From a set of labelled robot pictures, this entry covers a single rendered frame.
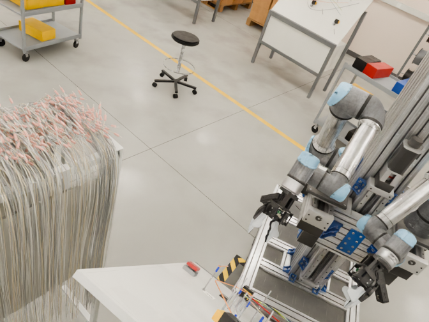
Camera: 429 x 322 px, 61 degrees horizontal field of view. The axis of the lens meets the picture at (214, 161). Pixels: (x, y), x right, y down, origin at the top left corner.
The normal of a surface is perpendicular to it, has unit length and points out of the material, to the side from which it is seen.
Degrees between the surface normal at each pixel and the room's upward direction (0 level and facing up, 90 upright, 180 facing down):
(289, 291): 0
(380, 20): 90
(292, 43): 90
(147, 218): 0
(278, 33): 90
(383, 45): 90
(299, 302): 0
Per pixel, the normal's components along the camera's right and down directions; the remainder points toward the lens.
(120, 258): 0.27, -0.75
